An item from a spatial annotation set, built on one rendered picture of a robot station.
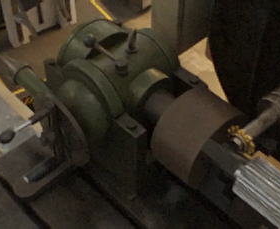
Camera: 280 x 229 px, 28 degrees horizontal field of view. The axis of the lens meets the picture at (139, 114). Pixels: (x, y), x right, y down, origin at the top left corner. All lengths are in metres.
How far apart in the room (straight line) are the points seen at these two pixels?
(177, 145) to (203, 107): 0.09
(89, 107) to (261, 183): 0.39
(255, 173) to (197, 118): 0.16
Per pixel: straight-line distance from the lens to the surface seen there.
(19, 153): 1.48
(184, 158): 1.14
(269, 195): 1.12
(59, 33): 2.83
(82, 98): 1.23
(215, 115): 1.14
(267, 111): 1.17
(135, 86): 1.24
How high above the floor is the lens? 2.15
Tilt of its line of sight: 49 degrees down
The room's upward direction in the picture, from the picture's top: straight up
